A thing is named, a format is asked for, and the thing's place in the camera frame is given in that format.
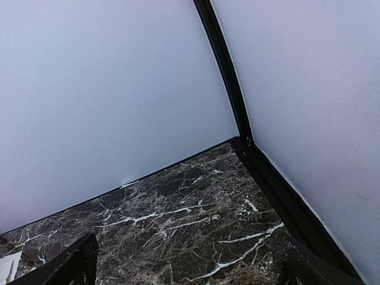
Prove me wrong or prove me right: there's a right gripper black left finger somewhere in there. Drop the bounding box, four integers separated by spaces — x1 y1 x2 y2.
11 233 99 285

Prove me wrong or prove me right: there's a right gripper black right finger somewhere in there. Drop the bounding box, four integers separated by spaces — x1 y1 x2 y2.
278 232 363 284

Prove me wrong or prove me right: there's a cream paper envelope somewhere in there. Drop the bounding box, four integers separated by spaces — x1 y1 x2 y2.
0 251 23 284

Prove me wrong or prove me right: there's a black right corner frame post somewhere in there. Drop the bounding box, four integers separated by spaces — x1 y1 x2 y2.
194 0 254 146

